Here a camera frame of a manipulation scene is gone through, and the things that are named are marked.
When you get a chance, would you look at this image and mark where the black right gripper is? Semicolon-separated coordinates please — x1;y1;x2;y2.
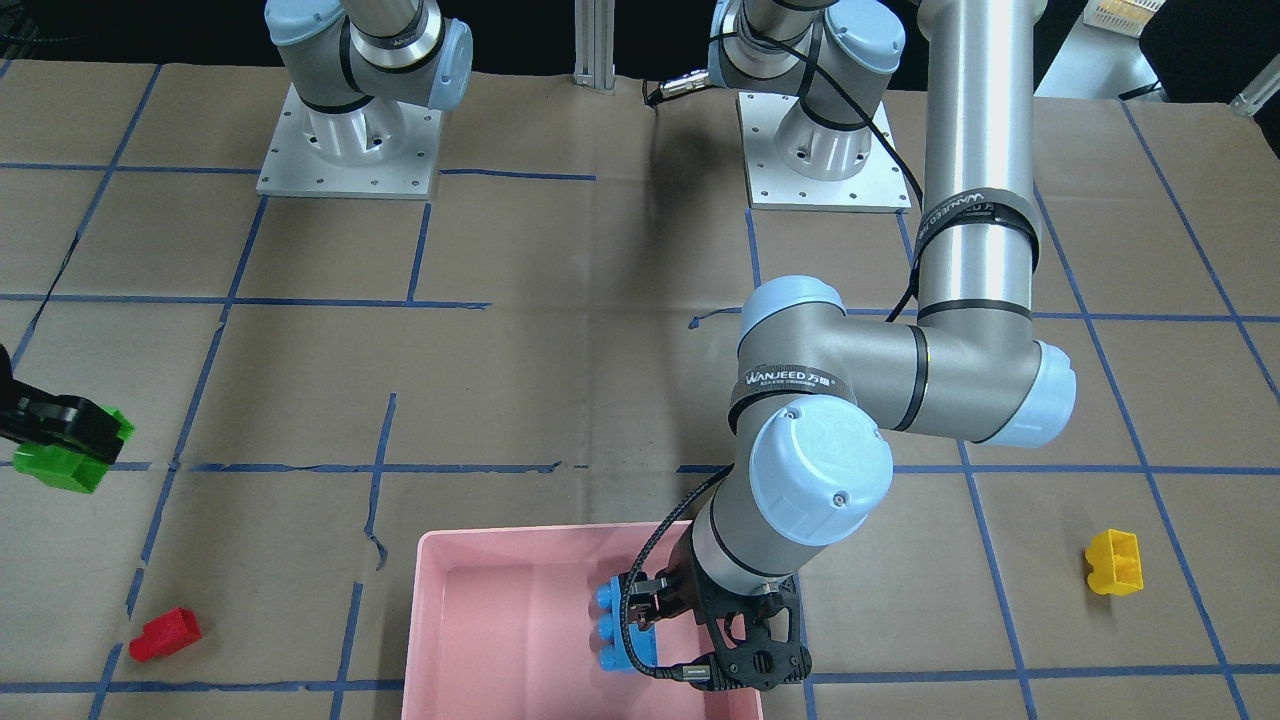
1;345;125;464

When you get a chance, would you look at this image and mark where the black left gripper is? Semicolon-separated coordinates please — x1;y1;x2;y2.
625;539;731;632

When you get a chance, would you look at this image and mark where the green building block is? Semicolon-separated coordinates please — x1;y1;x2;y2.
12;407;134;495

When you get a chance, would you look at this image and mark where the blue building block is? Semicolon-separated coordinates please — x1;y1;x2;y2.
595;575;658;674

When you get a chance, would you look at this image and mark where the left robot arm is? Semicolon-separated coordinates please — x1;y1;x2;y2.
621;1;1076;626

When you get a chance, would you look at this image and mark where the pink plastic box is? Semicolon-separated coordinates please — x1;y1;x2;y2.
401;521;763;719

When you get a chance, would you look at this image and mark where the red building block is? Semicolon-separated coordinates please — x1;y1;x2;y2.
127;606;204;664

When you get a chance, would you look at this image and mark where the yellow building block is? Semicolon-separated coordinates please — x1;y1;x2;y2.
1084;529;1146;596

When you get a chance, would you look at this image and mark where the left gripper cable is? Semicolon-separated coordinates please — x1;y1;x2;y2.
614;465;736;683

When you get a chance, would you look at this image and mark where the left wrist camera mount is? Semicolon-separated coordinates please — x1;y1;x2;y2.
680;571;812;692

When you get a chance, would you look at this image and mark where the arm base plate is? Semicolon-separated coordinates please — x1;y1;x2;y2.
256;88;445;201
737;92;913;213

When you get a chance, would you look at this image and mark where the aluminium frame post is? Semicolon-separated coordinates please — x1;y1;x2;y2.
572;0;616;95

